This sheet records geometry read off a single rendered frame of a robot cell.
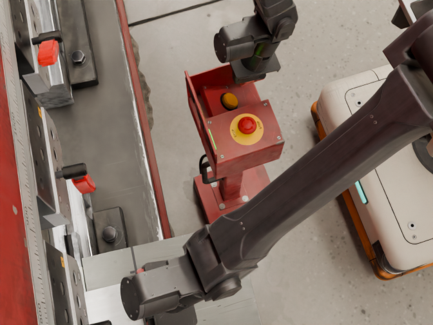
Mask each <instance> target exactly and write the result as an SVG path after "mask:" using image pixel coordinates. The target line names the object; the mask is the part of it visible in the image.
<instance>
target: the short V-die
mask: <svg viewBox="0 0 433 325"><path fill-rule="evenodd" d="M59 244H60V249H61V252H62V253H63V252H66V253H67V254H68V255H70V256H71V257H73V258H74V259H75V260H77V264H78V266H79V268H80V267H83V265H82V258H84V257H83V252H82V245H81V238H80V235H79V234H78V233H77V232H73V233H71V234H70V235H59Z"/></svg>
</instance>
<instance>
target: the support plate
mask: <svg viewBox="0 0 433 325"><path fill-rule="evenodd" d="M193 234H194V233H190V234H187V235H181V236H178V237H173V238H169V239H164V240H161V241H155V242H150V243H147V244H141V245H138V246H133V251H134V255H135V262H136V265H137V269H139V268H142V266H143V265H144V264H145V263H147V262H155V261H163V260H168V259H171V258H174V257H179V256H182V255H184V249H183V245H184V244H185V243H186V242H187V241H188V239H189V238H190V237H191V236H192V235H193ZM82 265H83V269H84V277H85V281H86V289H87V291H91V290H96V289H100V288H105V287H108V286H113V285H116V284H120V283H121V280H122V279H123V278H124V277H128V276H130V275H135V273H131V274H130V272H131V271H134V270H135V268H134V264H133V258H132V254H131V248H130V247H129V248H124V249H121V250H115V251H110V252H107V253H102V254H98V255H93V256H90V257H85V258H82ZM241 285H242V289H241V290H239V291H238V292H237V293H236V294H234V295H233V296H230V297H226V298H224V299H220V300H216V301H214V302H213V300H210V301H207V302H205V300H202V301H200V302H198V303H196V304H194V307H195V312H196V315H197V320H198V322H197V324H196V325H262V323H261V320H260V316H259V312H258V308H257V305H256V300H255V295H254V291H253V287H252V284H251V279H250V276H249V275H247V276H246V277H244V278H243V279H242V280H241Z"/></svg>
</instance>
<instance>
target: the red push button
mask: <svg viewBox="0 0 433 325"><path fill-rule="evenodd" d="M238 129H239V130H240V131H241V132H242V133H244V134H251V133H253V132H254V131H255V130H256V121H255V120H254V119H253V118H252V117H243V118H241V120H239V122H238Z"/></svg>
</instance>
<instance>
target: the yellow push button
mask: <svg viewBox="0 0 433 325"><path fill-rule="evenodd" d="M222 102H223V104H224V105H225V106H226V107H227V108H229V109H234V108H235V107H237V105H238V100H237V98H236V97H235V96H234V95H233V94H231V93H226V94H225V95H224V96H223V97H222Z"/></svg>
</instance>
